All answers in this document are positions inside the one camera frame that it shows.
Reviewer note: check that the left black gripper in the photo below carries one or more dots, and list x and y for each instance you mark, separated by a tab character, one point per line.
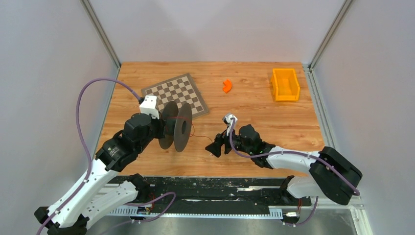
160	124

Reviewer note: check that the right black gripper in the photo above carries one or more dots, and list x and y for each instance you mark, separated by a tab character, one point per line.
221	139

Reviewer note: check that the dark grey cable spool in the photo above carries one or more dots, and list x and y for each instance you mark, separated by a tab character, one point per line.
177	126

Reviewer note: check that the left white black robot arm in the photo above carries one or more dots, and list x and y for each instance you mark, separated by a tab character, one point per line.
76	211

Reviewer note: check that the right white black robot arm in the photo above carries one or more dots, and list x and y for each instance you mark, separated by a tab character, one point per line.
330	174

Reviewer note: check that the wooden chessboard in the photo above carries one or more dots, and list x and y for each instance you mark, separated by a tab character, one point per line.
181	89

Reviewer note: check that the orange curved plastic piece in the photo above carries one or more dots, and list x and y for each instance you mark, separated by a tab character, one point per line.
227	86

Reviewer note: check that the orange plastic bin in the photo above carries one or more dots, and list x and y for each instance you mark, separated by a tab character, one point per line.
285	84

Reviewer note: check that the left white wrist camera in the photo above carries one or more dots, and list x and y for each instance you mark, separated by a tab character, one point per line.
149	106

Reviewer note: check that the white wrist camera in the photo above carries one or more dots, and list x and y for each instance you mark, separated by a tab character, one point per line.
230	120
149	106

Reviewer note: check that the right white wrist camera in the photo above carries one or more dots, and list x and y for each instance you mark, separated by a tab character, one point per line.
230	120

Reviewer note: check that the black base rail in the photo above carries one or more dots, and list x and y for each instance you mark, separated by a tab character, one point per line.
198	197

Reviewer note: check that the right aluminium frame post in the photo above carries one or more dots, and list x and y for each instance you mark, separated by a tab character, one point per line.
330	33

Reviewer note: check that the aluminium frame post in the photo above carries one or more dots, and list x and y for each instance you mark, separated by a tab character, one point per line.
330	33
101	32

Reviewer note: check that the left aluminium frame post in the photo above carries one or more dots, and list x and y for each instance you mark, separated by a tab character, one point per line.
101	32

